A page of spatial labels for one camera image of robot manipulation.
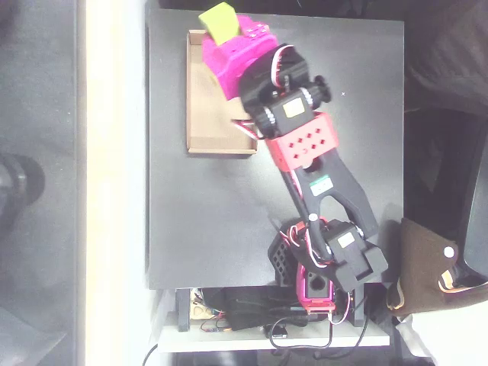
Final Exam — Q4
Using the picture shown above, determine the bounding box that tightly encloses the wooden electronics board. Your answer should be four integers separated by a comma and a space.
189, 288, 226, 321

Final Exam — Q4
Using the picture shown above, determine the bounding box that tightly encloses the white shelf board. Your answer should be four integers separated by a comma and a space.
158, 291, 392, 354

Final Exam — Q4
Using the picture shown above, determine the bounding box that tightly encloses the black table clamp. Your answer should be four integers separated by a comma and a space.
175, 288, 191, 332
352, 285, 368, 328

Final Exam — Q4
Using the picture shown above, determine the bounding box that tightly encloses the brown felt bag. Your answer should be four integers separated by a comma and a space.
384, 217, 488, 317

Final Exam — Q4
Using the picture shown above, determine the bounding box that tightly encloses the black office chair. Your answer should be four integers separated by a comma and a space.
455, 129, 488, 289

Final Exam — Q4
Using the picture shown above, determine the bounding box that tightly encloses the dark grey fabric garment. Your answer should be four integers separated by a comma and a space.
403, 0, 488, 115

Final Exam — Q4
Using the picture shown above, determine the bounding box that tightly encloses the black round stand foot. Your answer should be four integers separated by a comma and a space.
0, 152, 47, 233

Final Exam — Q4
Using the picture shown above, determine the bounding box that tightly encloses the shallow cardboard box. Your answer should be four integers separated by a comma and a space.
186, 29, 258, 156

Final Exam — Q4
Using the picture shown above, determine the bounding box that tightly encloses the yellow-green cube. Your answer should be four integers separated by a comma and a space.
197, 2, 241, 46

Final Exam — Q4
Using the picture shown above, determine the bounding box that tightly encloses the black power cable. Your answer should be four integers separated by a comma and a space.
142, 342, 159, 366

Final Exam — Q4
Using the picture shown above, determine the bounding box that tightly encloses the black fabric pouch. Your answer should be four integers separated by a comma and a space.
223, 286, 310, 332

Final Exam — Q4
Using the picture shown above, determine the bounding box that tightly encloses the looped black cable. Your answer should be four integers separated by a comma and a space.
265, 293, 371, 350

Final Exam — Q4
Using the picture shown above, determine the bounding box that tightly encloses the small wired circuit board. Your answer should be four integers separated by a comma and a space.
200, 322, 232, 334

